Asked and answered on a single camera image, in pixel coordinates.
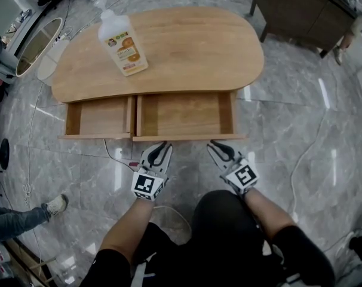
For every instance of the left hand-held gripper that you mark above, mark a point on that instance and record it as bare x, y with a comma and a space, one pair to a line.
146, 185

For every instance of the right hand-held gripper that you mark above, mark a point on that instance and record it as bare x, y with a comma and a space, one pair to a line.
243, 175

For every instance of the wide wooden drawer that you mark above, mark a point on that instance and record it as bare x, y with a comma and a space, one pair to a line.
184, 115

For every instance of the narrow wooden drawer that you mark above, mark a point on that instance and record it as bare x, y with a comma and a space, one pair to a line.
103, 115

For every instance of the person's right forearm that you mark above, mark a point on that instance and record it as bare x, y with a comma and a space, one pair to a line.
267, 214

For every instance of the person's left forearm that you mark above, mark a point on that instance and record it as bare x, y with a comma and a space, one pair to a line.
130, 229

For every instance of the wooden coffee table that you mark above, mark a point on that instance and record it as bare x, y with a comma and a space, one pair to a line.
184, 46

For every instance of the person's black trousers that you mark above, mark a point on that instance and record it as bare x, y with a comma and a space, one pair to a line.
222, 238

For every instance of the white bottle with orange label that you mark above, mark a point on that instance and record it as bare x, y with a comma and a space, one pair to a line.
121, 37

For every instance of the person's black shirt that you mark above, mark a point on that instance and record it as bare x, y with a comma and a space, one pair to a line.
303, 259

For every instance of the white power strip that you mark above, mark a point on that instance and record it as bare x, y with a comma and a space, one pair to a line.
61, 37

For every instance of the black round stand base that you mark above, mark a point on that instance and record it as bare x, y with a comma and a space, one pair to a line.
3, 154

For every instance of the dark wooden cabinet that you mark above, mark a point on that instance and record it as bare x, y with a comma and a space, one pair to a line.
300, 10

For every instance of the oval mirror with pale frame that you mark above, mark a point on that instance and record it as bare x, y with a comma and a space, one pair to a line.
39, 46

